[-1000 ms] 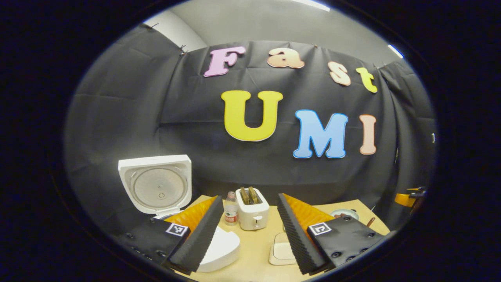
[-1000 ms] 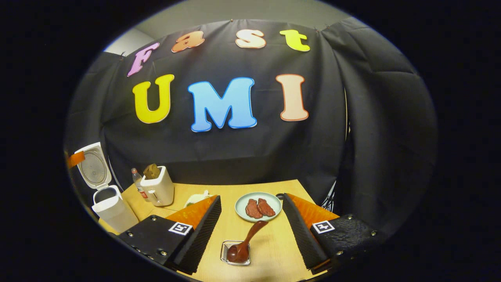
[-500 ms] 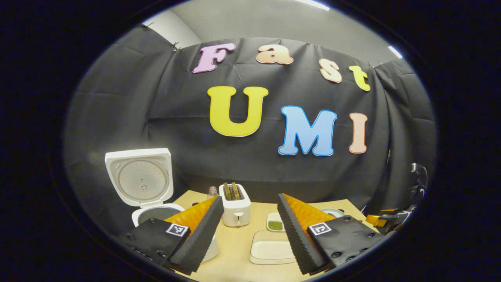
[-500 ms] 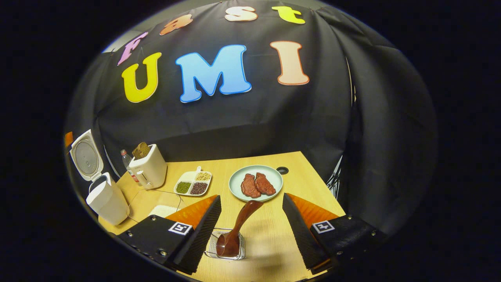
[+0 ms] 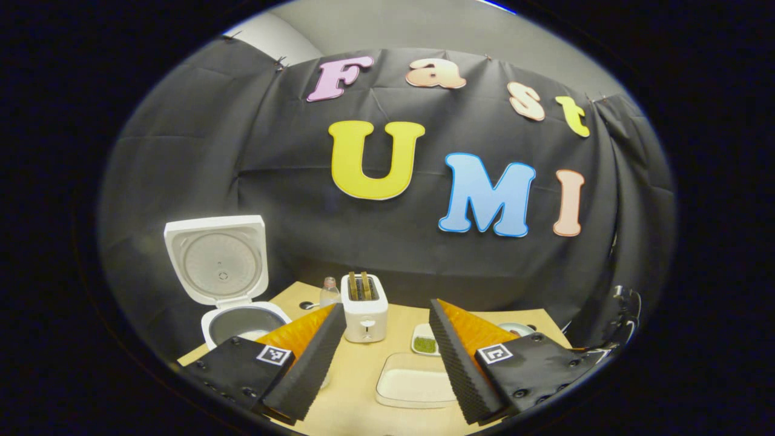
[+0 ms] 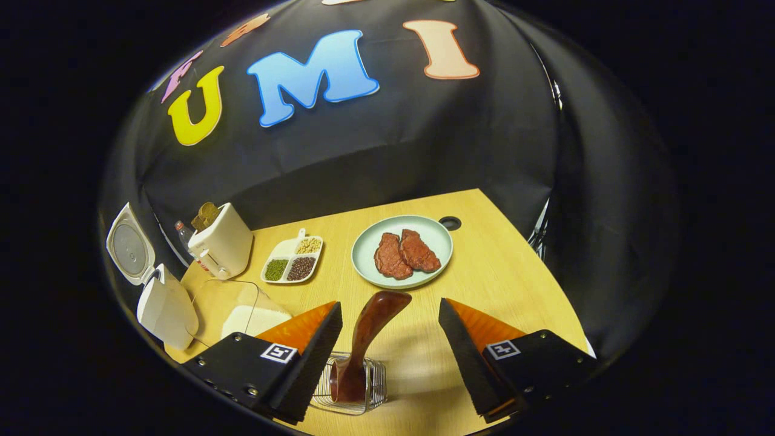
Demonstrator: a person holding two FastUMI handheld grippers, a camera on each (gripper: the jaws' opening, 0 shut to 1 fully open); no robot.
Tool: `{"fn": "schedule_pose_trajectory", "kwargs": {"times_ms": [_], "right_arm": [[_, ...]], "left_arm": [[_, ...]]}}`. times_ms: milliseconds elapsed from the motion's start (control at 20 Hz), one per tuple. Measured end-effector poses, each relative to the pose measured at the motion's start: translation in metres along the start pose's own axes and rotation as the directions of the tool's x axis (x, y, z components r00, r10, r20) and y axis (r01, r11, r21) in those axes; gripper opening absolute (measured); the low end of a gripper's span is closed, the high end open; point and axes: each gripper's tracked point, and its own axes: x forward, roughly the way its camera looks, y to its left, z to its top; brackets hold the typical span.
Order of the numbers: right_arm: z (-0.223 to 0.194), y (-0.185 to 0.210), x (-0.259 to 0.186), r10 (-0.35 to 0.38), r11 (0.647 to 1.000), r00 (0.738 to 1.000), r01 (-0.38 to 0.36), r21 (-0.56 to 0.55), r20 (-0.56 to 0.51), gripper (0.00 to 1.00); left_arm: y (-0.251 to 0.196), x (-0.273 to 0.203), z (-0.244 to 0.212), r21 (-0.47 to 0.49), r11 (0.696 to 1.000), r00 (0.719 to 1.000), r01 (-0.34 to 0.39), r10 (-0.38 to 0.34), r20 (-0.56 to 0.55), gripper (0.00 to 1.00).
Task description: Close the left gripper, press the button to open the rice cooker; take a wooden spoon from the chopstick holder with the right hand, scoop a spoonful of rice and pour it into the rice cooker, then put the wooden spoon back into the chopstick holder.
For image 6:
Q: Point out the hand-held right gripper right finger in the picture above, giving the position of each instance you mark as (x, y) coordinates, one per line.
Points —
(463, 357)

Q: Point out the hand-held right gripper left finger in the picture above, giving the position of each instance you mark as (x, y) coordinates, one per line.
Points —
(315, 357)

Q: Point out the brown wooden spoon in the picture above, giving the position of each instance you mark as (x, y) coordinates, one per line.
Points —
(372, 327)

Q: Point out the clear box of rice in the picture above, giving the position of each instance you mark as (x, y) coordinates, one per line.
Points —
(248, 321)

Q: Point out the white rice cooker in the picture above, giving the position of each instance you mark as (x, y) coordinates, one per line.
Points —
(166, 309)

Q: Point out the white divided grain dish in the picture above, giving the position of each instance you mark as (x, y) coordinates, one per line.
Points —
(284, 248)

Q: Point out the pale green plate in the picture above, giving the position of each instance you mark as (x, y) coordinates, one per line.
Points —
(433, 233)

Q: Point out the white toaster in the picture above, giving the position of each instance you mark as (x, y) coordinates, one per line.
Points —
(227, 248)

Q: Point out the brown bread slices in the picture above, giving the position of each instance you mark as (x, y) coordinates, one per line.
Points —
(207, 215)

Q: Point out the clear plastic bottle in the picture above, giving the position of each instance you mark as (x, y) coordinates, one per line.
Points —
(183, 236)

